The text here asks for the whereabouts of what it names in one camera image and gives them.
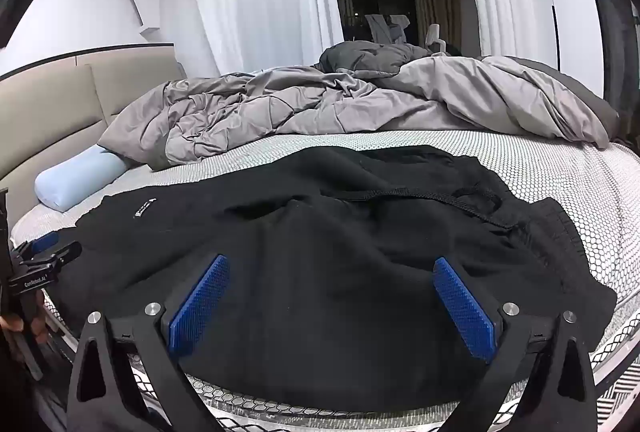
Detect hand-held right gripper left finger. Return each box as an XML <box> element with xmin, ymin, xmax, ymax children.
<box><xmin>66</xmin><ymin>254</ymin><xmax>231</xmax><ymax>432</ymax></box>

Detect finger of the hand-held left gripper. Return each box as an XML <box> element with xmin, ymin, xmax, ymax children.
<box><xmin>22</xmin><ymin>232</ymin><xmax>61</xmax><ymax>254</ymax></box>
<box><xmin>30</xmin><ymin>241</ymin><xmax>83</xmax><ymax>272</ymax></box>

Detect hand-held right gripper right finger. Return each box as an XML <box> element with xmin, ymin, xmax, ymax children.
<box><xmin>432</xmin><ymin>257</ymin><xmax>598</xmax><ymax>432</ymax></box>

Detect black pants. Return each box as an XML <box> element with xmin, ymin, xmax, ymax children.
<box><xmin>42</xmin><ymin>145</ymin><xmax>618</xmax><ymax>413</ymax></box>

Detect person's left hand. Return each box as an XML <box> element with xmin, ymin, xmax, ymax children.
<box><xmin>0</xmin><ymin>313</ymin><xmax>50</xmax><ymax>345</ymax></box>

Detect light blue bolster pillow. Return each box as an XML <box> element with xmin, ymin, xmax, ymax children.
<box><xmin>34</xmin><ymin>146</ymin><xmax>132</xmax><ymax>213</ymax></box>

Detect beige padded headboard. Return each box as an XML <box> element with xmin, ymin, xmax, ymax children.
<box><xmin>0</xmin><ymin>43</ymin><xmax>186</xmax><ymax>225</ymax></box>

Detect grey duvet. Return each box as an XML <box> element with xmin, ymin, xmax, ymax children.
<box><xmin>97</xmin><ymin>55</ymin><xmax>612</xmax><ymax>171</ymax></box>

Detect dark grey blanket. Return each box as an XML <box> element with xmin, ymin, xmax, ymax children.
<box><xmin>319</xmin><ymin>40</ymin><xmax>436</xmax><ymax>76</ymax></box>

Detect white chair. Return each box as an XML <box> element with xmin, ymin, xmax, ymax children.
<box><xmin>425</xmin><ymin>25</ymin><xmax>448</xmax><ymax>56</ymax></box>

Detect hanging grey clothes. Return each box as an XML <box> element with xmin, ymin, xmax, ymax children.
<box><xmin>365</xmin><ymin>14</ymin><xmax>412</xmax><ymax>46</ymax></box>

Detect brown curtain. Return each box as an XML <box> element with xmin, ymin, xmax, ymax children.
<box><xmin>407</xmin><ymin>0</ymin><xmax>473</xmax><ymax>48</ymax></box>

